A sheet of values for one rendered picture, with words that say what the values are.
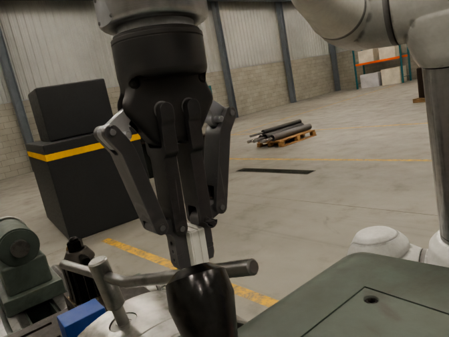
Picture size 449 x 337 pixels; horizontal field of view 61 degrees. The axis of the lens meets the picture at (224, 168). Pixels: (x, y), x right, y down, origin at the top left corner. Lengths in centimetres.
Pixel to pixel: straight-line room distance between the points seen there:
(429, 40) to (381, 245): 47
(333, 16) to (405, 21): 14
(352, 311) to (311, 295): 5
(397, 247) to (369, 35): 49
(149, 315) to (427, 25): 61
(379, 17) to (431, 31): 9
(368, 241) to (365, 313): 60
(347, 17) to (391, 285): 44
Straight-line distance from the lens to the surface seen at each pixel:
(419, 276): 46
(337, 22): 70
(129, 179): 31
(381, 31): 77
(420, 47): 77
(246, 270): 28
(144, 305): 52
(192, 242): 34
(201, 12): 32
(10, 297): 160
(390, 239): 99
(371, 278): 46
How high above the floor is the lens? 148
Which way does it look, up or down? 11 degrees down
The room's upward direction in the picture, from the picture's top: 11 degrees counter-clockwise
